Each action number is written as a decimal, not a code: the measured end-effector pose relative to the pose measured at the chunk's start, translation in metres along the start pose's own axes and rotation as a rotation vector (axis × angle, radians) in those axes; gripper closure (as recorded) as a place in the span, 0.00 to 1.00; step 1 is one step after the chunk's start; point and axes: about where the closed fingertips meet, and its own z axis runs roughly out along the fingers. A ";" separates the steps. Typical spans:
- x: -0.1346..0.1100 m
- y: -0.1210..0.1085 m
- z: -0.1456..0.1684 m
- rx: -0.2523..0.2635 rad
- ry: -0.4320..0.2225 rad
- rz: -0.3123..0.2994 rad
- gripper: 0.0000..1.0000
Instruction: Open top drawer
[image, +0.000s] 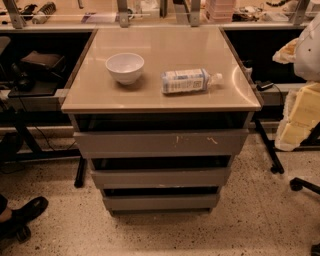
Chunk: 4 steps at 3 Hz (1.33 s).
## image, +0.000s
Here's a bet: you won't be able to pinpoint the grey top drawer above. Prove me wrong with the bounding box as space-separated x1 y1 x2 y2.
74 129 248 158

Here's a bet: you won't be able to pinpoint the grey drawer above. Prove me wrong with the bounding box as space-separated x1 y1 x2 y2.
91 167 231 189
74 129 248 158
103 194 220 211

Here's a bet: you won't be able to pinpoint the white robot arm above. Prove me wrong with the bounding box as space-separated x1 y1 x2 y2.
272 14 320 151

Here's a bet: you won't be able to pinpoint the grey middle drawer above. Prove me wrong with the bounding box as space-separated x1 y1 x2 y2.
91 167 231 189

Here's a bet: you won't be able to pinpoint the grey bottom drawer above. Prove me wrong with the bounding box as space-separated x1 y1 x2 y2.
103 194 220 211

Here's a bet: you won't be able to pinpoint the beige top drawer cabinet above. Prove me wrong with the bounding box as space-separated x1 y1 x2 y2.
61 26 262 215

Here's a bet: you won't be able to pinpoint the small black device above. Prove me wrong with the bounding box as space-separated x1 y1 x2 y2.
256 81 273 91

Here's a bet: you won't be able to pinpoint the black chair base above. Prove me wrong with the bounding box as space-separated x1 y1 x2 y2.
290 177 320 195

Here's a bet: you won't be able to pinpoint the clear plastic water bottle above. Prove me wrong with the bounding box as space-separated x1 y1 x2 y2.
161 68 223 94

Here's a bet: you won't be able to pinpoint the pink stacked containers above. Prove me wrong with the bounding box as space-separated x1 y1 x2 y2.
205 0 236 23

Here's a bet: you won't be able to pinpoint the white ceramic bowl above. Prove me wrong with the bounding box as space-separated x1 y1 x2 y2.
105 53 144 85

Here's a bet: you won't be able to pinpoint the black headphones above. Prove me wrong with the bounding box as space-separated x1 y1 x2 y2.
11 63 35 91

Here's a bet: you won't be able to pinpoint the black shoe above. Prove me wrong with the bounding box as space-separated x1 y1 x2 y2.
0 195 48 243

